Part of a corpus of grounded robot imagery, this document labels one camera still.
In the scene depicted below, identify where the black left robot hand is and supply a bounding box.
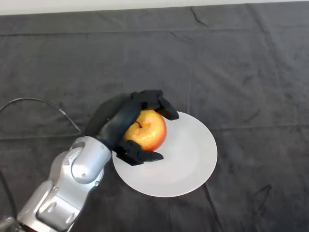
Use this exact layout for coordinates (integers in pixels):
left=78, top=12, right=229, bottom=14
left=85, top=89, right=180, bottom=167

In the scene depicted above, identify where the red yellow apple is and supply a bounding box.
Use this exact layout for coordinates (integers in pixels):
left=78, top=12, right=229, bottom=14
left=123, top=109, right=168, bottom=152

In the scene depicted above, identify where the white round plate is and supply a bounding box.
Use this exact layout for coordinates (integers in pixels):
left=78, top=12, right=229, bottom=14
left=112, top=111, right=218, bottom=198

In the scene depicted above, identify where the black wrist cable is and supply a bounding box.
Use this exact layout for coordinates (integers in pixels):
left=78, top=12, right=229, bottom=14
left=0, top=97, right=85, bottom=232

